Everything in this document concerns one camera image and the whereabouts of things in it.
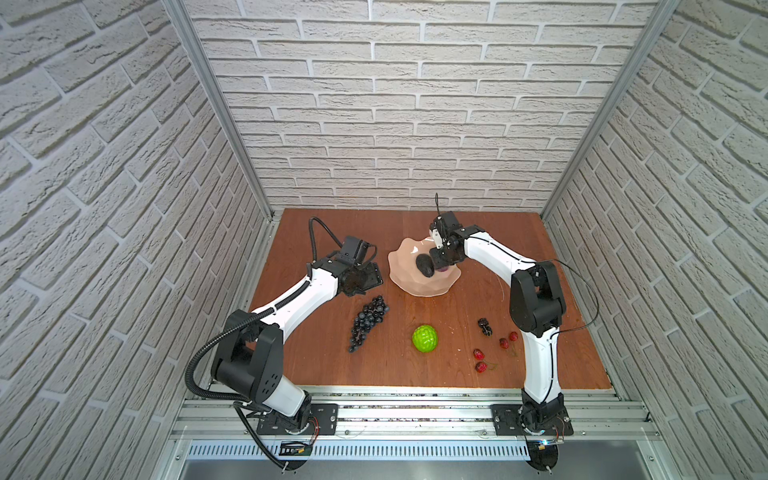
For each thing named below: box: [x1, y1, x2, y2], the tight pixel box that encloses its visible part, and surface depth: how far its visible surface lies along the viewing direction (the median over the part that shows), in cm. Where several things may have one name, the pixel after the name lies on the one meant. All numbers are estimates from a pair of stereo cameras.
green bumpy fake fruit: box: [412, 324, 439, 353], surface depth 84 cm
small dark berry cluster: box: [477, 317, 493, 337], surface depth 91 cm
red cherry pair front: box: [473, 348, 498, 373], surface depth 85 cm
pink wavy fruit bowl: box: [388, 236, 461, 297], surface depth 102 cm
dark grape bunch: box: [348, 295, 390, 353], surface depth 89 cm
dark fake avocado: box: [416, 253, 435, 278], surface depth 102 cm
